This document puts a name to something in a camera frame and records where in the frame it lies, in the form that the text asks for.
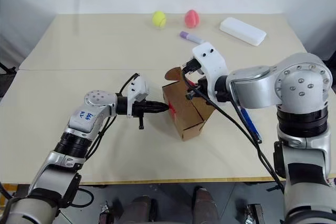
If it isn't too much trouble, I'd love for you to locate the yellow tennis ball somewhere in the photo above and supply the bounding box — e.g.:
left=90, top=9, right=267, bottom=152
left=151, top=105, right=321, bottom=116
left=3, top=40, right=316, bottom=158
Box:
left=152, top=10, right=167, bottom=29

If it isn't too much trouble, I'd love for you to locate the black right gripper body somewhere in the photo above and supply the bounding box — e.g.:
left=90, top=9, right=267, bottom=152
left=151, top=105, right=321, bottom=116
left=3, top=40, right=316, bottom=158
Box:
left=180, top=59, right=211, bottom=97

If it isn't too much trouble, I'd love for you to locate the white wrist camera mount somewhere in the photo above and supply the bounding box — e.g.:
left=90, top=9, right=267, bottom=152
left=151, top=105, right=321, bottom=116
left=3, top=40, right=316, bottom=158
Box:
left=126, top=76, right=151, bottom=119
left=192, top=42, right=229, bottom=99

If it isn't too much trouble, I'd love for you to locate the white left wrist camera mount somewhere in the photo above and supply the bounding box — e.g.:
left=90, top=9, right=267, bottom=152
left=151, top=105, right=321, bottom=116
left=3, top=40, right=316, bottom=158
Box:
left=126, top=76, right=151, bottom=119

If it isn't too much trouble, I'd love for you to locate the black floor cable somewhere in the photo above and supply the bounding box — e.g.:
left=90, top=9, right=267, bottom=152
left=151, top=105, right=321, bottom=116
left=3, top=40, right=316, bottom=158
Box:
left=70, top=186, right=96, bottom=207

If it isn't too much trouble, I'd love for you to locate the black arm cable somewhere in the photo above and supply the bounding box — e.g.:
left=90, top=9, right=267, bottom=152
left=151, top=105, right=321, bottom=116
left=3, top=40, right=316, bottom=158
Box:
left=182, top=69, right=286, bottom=191
left=85, top=72, right=140, bottom=161

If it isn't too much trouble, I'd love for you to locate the white rectangular case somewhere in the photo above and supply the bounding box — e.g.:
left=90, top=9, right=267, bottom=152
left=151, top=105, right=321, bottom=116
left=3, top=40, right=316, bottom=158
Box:
left=219, top=16, right=268, bottom=47

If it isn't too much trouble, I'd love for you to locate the black tripod leg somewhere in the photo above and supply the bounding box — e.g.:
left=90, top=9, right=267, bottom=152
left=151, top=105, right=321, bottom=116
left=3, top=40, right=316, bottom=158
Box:
left=0, top=60, right=17, bottom=74

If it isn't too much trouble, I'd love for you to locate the blue pen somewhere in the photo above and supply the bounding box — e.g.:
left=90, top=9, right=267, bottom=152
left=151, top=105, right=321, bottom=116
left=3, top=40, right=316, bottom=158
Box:
left=239, top=106, right=264, bottom=144

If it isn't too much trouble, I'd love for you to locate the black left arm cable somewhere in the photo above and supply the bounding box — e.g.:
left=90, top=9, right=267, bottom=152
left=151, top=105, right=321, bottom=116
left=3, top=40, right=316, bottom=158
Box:
left=85, top=72, right=140, bottom=161

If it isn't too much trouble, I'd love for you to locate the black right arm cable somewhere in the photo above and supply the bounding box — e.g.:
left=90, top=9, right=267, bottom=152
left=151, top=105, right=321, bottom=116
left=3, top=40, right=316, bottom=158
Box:
left=182, top=69, right=286, bottom=191

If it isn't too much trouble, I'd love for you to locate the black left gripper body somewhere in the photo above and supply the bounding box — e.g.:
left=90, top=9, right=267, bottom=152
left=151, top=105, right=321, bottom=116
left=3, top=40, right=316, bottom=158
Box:
left=132, top=100, right=153, bottom=130

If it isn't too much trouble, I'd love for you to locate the brown cardboard box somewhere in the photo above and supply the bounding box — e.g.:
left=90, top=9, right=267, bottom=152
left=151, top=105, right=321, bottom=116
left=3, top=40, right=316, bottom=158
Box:
left=161, top=67, right=216, bottom=142

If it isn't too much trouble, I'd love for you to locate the purple capped marker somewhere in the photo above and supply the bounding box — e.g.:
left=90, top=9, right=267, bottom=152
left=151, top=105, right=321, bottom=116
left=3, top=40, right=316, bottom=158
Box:
left=179, top=30, right=207, bottom=45

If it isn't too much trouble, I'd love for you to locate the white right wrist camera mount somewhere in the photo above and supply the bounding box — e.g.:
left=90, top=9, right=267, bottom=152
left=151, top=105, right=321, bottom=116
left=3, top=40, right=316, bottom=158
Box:
left=192, top=42, right=229, bottom=99

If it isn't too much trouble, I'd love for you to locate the pink peach toy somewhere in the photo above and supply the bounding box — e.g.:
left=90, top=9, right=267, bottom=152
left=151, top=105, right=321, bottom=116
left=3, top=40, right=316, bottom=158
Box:
left=184, top=9, right=201, bottom=29

